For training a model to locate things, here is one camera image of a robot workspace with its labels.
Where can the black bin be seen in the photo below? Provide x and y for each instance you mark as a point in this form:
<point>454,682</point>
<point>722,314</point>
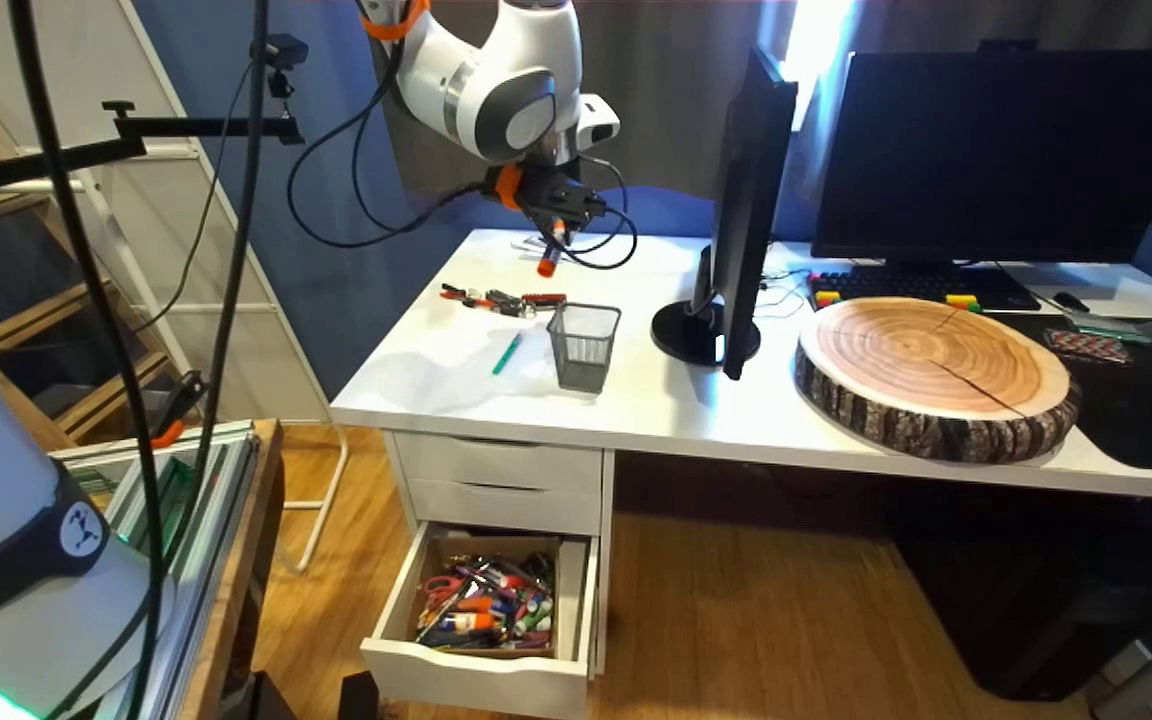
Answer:
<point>1036,601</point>

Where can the wooden side table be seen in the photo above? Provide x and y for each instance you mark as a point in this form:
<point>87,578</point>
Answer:
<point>240,561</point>

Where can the wooden ladder shelf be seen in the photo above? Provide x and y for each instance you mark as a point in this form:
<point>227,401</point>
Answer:
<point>40,311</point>

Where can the small black remote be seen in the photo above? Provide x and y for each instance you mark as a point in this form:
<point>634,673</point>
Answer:
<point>1070,301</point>

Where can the pile of colourful drawer items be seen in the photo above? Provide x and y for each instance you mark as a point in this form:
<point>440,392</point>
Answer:
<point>486,604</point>

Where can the white drawer cabinet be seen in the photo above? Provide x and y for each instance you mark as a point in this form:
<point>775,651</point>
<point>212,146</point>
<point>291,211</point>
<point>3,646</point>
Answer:
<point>496,483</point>

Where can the black webcam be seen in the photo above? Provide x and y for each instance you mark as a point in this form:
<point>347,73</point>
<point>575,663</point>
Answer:
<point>281,48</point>

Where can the open white drawer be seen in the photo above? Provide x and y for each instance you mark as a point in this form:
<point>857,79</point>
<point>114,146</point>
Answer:
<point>483,673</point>

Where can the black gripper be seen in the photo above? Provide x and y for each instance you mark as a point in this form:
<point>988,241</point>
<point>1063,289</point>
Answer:
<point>563,199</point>

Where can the black keyboard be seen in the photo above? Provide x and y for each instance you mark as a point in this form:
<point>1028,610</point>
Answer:
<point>922,286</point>

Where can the white metal shelf frame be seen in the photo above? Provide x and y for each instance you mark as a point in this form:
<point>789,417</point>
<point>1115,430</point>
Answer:
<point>249,311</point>

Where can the stack of green edged panels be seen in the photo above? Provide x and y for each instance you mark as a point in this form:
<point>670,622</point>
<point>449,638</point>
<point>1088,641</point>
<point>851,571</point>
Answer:
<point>177,507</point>

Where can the wide black monitor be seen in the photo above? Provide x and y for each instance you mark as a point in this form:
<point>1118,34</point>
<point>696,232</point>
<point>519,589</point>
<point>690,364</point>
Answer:
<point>1002,153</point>

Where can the wood slice cushion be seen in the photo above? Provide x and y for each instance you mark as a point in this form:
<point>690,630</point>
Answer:
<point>938,374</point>

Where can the slim black monitor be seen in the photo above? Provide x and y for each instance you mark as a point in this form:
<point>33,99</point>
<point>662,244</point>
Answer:
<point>746,203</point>

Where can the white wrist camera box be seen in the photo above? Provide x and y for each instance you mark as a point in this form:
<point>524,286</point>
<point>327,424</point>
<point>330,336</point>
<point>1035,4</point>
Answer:
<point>599,123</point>

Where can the gray key fob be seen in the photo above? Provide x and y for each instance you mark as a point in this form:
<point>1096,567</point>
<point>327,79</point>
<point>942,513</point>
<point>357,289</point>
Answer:
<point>507,301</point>

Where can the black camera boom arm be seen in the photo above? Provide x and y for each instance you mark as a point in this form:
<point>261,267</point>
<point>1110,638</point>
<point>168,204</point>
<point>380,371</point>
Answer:
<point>189,130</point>

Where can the orange black clamp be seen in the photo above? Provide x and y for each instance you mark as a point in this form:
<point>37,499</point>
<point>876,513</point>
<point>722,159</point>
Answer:
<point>177,406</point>

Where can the gray mesh pen holder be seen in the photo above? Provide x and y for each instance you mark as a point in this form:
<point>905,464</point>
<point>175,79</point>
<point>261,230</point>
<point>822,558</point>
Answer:
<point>586,350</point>

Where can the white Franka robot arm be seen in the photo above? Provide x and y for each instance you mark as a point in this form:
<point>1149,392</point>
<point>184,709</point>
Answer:
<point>470,82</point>

